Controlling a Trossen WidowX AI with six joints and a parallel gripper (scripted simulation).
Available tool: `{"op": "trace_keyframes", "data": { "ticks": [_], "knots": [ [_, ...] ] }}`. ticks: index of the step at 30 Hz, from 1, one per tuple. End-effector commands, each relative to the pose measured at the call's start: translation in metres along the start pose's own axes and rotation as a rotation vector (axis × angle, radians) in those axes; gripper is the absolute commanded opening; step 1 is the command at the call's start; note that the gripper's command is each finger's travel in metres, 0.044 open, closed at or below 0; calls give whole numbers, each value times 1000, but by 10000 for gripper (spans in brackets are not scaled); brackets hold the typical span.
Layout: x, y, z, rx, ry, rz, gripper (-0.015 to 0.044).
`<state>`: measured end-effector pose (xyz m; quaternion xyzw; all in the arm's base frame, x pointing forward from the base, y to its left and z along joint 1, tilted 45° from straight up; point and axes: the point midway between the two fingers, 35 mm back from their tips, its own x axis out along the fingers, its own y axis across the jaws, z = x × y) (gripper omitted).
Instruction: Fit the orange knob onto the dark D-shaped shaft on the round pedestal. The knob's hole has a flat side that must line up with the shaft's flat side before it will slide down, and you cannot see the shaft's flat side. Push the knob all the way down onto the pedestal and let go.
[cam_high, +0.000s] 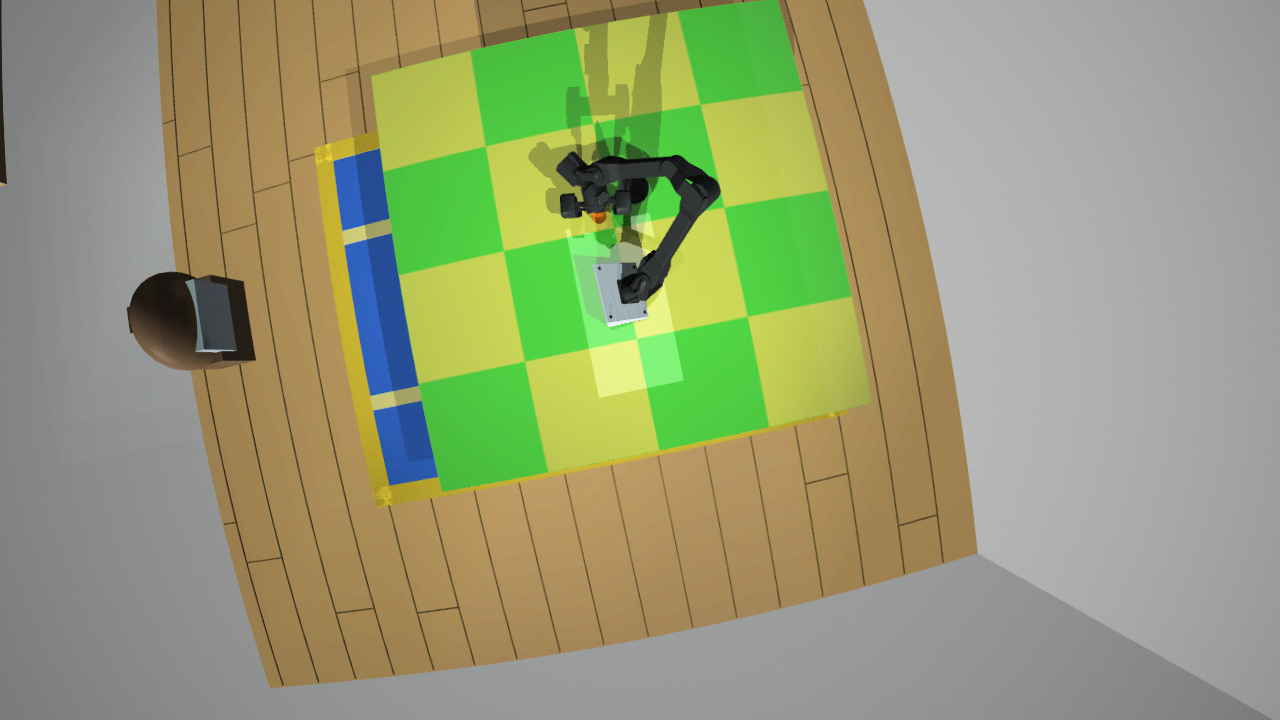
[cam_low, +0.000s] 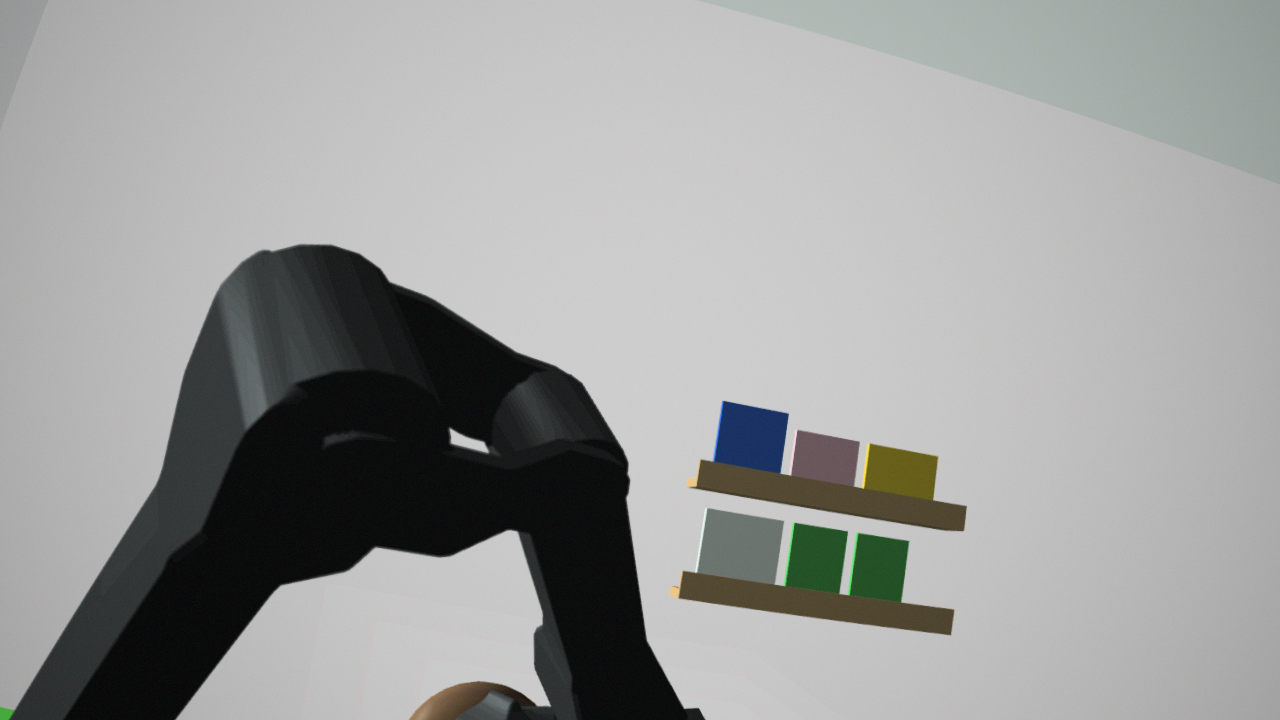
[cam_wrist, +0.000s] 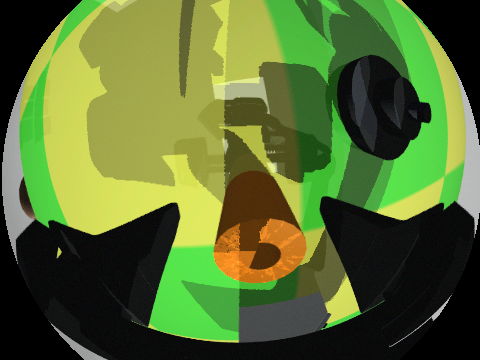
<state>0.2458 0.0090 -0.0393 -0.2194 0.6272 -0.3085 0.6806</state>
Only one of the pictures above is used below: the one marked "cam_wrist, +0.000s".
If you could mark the orange tapered knob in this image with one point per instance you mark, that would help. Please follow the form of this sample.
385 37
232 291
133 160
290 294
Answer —
258 238

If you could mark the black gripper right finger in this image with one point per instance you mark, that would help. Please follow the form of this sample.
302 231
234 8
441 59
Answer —
372 247

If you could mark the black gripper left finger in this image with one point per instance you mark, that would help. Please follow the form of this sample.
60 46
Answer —
128 260

